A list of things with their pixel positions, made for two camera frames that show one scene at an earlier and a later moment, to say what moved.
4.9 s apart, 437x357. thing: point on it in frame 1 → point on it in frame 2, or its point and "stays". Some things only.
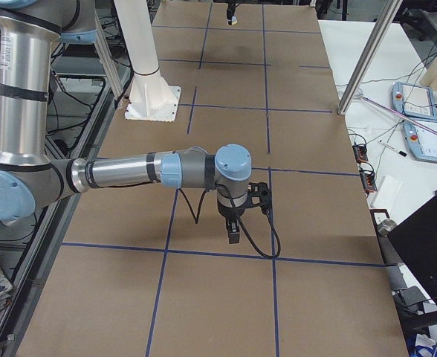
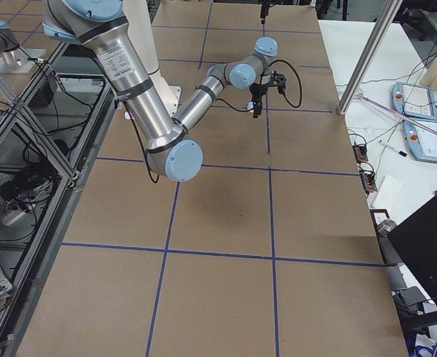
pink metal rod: x=389 y=110 stays
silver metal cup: x=386 y=226 stays
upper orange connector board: x=360 y=152 stays
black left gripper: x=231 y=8 → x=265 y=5
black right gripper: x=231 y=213 → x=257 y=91
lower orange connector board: x=368 y=181 stays
